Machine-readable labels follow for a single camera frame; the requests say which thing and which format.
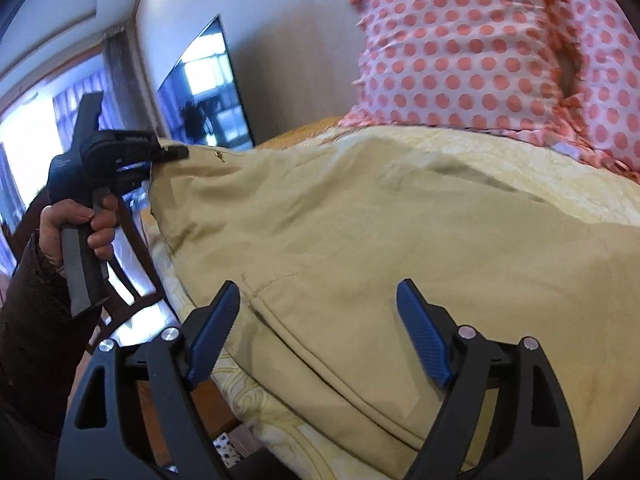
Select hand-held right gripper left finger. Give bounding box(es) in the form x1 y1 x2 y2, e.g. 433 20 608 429
56 280 241 480

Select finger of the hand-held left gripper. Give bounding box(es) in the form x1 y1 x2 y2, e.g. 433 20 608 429
150 142 190 166

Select person's left hand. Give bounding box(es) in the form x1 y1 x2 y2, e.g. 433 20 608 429
39 195 119 276

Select beige pants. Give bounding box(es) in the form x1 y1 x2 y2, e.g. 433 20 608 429
148 125 640 476

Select pink polka dot pillow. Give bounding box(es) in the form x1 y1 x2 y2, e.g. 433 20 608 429
337 0 640 184

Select window curtain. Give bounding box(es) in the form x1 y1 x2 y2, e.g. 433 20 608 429
101 24 167 138

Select dark wooden chair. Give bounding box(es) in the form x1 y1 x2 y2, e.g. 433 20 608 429
85 180 173 361

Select person's left forearm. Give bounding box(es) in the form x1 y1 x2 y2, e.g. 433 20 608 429
0 232 103 441

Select yellow bed blanket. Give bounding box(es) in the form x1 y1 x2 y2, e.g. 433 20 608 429
137 117 640 480

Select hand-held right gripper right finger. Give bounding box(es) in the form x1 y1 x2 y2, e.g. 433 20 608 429
396 278 585 480

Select wall television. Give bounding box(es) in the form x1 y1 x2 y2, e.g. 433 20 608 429
156 15 256 150

